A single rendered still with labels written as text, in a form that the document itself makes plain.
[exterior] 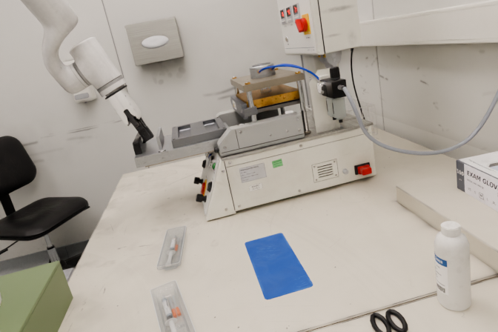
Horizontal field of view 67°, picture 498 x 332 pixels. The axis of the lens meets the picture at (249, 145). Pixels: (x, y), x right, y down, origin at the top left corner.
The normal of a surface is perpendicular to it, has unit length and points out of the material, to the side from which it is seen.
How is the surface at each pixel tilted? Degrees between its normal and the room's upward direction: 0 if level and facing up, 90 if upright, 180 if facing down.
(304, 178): 90
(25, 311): 2
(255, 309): 0
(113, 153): 90
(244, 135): 90
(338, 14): 90
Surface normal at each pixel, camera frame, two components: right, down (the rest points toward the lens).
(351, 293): -0.18, -0.94
